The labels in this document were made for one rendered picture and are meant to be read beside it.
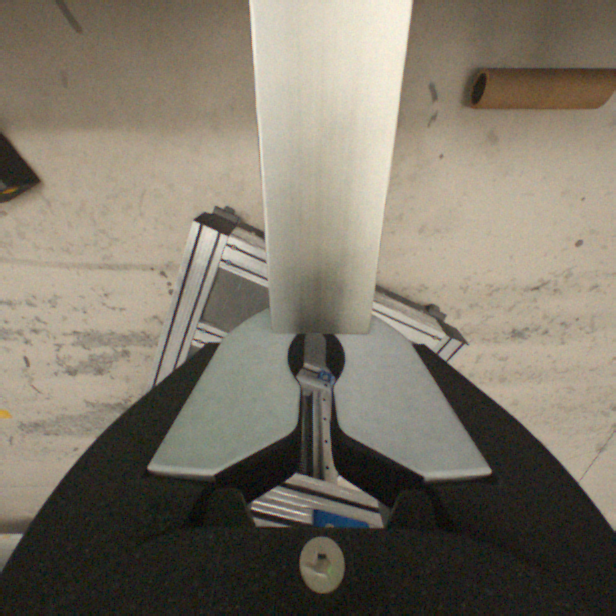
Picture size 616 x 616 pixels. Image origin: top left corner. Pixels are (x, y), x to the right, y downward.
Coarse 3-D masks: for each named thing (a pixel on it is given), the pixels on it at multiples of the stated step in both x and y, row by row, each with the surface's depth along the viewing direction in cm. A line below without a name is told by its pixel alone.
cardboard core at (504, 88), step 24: (480, 72) 71; (504, 72) 68; (528, 72) 68; (552, 72) 68; (576, 72) 67; (600, 72) 67; (480, 96) 75; (504, 96) 69; (528, 96) 69; (552, 96) 69; (576, 96) 69; (600, 96) 69
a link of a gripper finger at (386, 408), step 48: (336, 336) 9; (384, 336) 9; (336, 384) 7; (384, 384) 7; (432, 384) 7; (336, 432) 6; (384, 432) 6; (432, 432) 6; (384, 480) 6; (432, 480) 5
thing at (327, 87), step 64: (256, 0) 5; (320, 0) 5; (384, 0) 5; (256, 64) 6; (320, 64) 6; (384, 64) 6; (320, 128) 6; (384, 128) 6; (320, 192) 7; (384, 192) 7; (320, 256) 8; (320, 320) 9
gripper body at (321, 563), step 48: (192, 528) 4; (240, 528) 4; (288, 528) 4; (336, 528) 4; (384, 528) 4; (432, 528) 4; (96, 576) 4; (144, 576) 4; (192, 576) 4; (240, 576) 4; (288, 576) 4; (336, 576) 4; (384, 576) 4; (432, 576) 4; (480, 576) 4; (528, 576) 4
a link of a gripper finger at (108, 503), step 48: (192, 384) 7; (144, 432) 6; (96, 480) 5; (144, 480) 5; (192, 480) 5; (48, 528) 4; (96, 528) 4; (144, 528) 4; (0, 576) 4; (48, 576) 4
